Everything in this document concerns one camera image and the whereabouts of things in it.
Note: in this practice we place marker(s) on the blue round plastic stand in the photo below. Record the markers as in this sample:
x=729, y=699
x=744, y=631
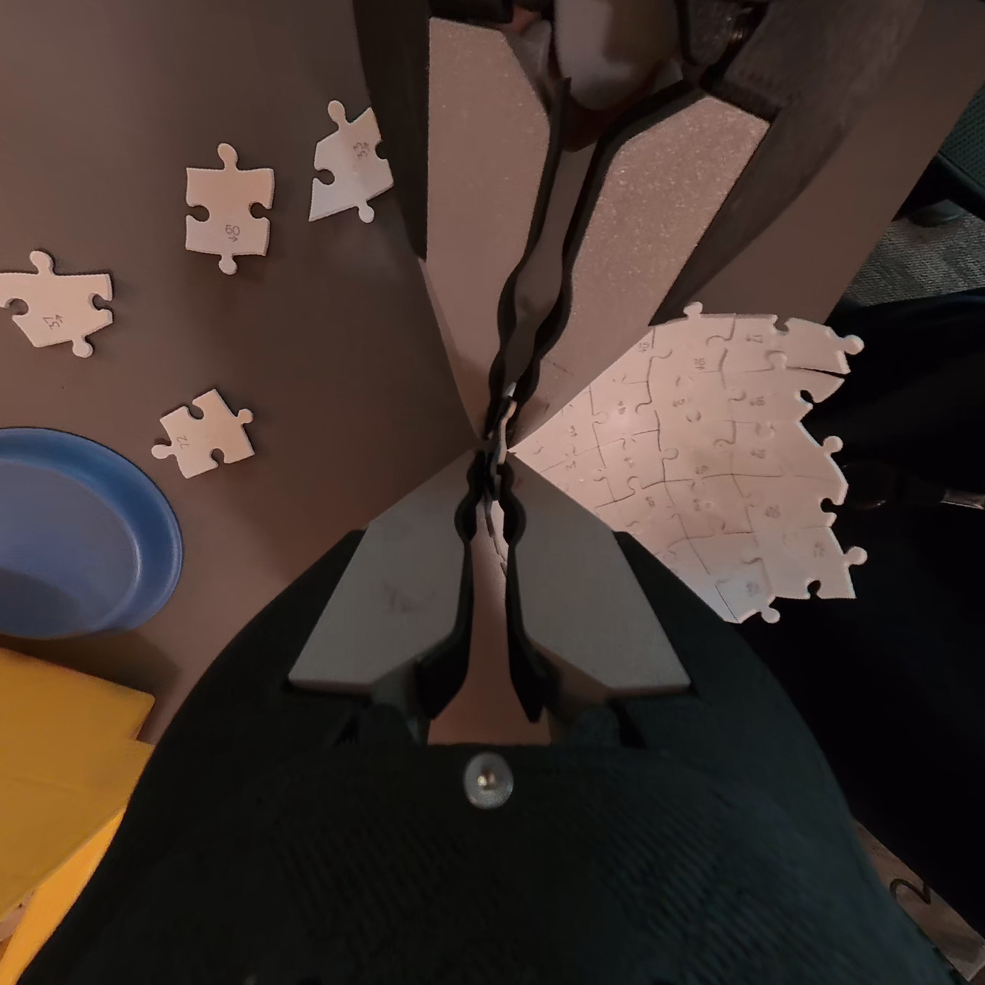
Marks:
x=69, y=531

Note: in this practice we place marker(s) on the person's torso in dark clothing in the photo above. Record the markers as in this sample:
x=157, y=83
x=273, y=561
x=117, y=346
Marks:
x=885, y=654

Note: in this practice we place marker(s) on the grey mesh office chair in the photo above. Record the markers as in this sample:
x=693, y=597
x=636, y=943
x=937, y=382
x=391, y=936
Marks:
x=950, y=177

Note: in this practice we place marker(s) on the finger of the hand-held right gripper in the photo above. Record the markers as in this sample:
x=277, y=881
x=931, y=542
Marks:
x=477, y=192
x=662, y=215

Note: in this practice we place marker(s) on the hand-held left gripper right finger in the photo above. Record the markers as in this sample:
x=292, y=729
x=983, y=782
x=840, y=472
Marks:
x=600, y=608

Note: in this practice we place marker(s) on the black badge reel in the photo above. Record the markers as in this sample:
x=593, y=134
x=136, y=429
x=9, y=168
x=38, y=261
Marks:
x=873, y=492

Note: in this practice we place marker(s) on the yellow plastic bin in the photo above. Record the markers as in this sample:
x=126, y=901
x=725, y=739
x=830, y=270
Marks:
x=54, y=731

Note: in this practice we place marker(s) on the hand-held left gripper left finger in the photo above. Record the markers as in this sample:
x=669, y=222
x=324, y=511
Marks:
x=385, y=608

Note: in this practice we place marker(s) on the white puzzle piece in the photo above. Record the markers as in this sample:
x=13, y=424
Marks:
x=229, y=212
x=350, y=165
x=58, y=308
x=505, y=431
x=204, y=435

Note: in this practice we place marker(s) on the blue and white puzzle ball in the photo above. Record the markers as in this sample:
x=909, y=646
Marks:
x=692, y=462

